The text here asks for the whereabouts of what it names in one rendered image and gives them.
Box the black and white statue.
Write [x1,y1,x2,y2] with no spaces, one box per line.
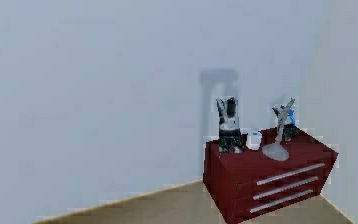
[215,96,245,155]

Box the small white box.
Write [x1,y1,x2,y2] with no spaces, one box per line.
[246,129,263,151]

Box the dark red chest of drawers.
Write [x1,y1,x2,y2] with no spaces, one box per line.
[202,126,340,224]

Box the grey desk lamp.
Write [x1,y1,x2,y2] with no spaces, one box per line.
[261,97,296,162]

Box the dark figure with blue patch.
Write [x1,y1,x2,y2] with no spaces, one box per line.
[271,105,301,142]

